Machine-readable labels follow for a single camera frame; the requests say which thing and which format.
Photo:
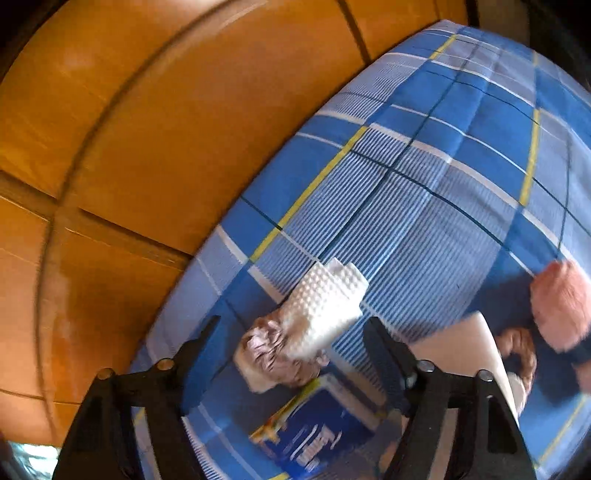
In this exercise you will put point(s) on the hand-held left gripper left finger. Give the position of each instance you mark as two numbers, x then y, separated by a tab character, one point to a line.
201	369

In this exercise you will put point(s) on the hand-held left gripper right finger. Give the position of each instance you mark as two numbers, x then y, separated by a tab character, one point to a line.
392	369

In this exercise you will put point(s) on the floral cloth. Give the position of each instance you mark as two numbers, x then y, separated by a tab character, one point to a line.
268	355

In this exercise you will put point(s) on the white textured towel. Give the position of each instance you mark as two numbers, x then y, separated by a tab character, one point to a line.
323	309

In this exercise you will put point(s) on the pink towel roll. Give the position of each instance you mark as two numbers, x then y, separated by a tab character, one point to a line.
561	300

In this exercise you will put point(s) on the blue tissue packet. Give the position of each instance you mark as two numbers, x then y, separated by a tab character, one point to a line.
309	438

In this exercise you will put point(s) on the brown cloth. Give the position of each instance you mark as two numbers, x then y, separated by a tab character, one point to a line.
524	350

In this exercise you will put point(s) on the blue plaid bed sheet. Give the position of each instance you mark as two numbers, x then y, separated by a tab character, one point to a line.
415	207

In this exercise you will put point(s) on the wooden wardrobe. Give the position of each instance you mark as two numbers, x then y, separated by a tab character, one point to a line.
138	138

